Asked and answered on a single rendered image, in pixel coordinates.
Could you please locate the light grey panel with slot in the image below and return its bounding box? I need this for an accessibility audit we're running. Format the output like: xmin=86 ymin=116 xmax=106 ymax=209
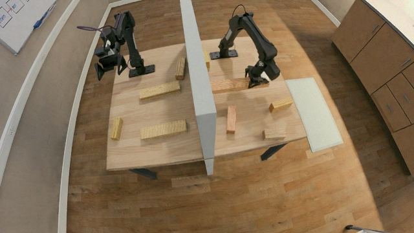
xmin=180 ymin=0 xmax=217 ymax=170

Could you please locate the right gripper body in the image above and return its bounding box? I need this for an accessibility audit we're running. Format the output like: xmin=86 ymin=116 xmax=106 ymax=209
xmin=99 ymin=40 xmax=123 ymax=72

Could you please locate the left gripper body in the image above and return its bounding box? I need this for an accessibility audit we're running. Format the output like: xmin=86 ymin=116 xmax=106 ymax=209
xmin=248 ymin=64 xmax=270 ymax=84

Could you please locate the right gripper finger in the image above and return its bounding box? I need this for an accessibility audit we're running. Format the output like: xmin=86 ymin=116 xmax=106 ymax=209
xmin=118 ymin=56 xmax=127 ymax=75
xmin=94 ymin=63 xmax=105 ymax=81

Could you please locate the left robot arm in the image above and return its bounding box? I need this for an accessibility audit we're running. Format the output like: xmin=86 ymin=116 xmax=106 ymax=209
xmin=210 ymin=12 xmax=281 ymax=81

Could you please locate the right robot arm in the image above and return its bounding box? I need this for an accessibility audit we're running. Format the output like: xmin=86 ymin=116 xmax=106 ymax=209
xmin=94 ymin=11 xmax=155 ymax=78

